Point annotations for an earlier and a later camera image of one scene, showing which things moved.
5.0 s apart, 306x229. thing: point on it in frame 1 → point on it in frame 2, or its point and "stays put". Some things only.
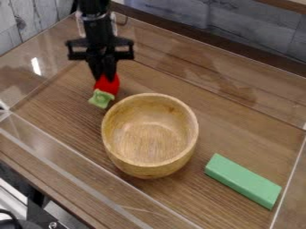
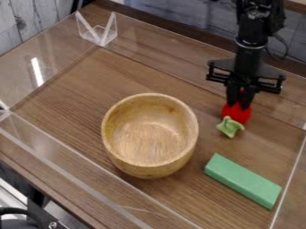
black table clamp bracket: (37, 215) stays put
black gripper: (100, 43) → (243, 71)
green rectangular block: (243, 181) stays put
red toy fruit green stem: (107, 89) → (235, 118)
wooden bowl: (149, 131) stays put
